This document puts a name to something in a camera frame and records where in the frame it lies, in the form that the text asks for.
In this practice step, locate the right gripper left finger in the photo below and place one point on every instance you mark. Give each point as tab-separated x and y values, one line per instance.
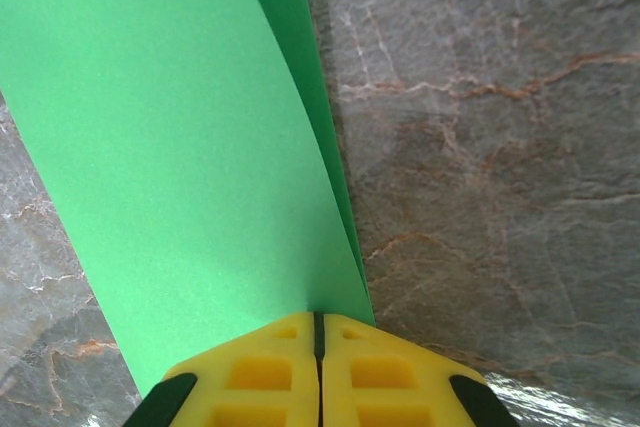
250	387

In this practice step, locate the green square paper sheet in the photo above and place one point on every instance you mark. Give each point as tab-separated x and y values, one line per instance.
150	147

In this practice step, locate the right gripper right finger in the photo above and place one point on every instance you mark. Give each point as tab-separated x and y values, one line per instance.
390	387

